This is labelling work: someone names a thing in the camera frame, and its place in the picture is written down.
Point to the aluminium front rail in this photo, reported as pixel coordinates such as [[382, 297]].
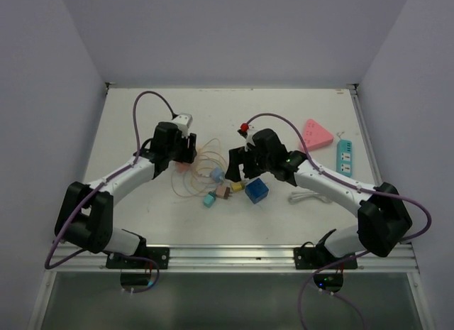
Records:
[[270, 259]]

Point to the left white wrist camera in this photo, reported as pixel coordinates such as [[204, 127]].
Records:
[[183, 122]]

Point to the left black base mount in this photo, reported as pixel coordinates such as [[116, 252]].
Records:
[[145, 257]]

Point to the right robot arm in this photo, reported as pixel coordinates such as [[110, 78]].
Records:
[[382, 218]]

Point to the orange-pink charger plug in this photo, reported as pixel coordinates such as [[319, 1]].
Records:
[[182, 167]]

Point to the aluminium rail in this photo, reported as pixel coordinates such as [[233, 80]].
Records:
[[353, 89], [270, 259]]

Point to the teal power strip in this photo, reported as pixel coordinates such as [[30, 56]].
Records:
[[344, 157]]

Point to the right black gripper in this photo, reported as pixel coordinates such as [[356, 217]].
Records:
[[238, 156]]

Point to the aluminium right side rail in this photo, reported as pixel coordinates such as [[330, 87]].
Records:
[[353, 89]]

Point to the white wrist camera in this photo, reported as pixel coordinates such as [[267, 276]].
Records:
[[247, 131], [183, 122]]

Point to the pink triangular power strip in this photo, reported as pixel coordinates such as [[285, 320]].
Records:
[[315, 136]]

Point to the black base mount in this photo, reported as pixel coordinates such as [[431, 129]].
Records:
[[309, 256], [145, 257]]

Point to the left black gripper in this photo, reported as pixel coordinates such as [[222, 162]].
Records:
[[189, 152]]

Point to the light blue charger plug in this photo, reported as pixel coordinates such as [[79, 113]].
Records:
[[217, 175]]

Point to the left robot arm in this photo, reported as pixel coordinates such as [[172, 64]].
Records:
[[86, 218]]

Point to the teal usb charger plug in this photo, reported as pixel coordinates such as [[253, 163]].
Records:
[[209, 199]]

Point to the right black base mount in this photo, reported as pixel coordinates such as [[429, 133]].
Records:
[[309, 256]]

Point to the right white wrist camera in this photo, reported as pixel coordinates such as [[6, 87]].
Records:
[[247, 131]]

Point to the blue cube socket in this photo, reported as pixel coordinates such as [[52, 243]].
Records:
[[256, 190]]

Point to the yellow usb charger plug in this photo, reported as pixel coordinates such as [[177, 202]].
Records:
[[237, 186]]

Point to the beige usb charger plug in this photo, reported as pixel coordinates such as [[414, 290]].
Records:
[[223, 192]]

